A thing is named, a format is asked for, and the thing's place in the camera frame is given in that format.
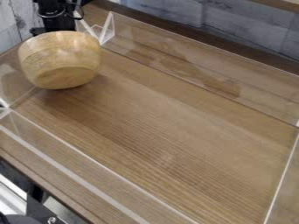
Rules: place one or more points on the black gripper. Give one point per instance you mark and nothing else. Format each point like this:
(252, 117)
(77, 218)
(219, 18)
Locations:
(53, 24)

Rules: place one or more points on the wooden bowl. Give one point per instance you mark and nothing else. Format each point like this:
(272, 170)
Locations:
(60, 59)

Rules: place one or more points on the clear acrylic corner bracket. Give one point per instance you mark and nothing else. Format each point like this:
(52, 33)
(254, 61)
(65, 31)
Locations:
(103, 33)

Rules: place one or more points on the black metal table bracket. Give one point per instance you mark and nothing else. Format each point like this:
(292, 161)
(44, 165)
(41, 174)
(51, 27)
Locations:
(37, 211)

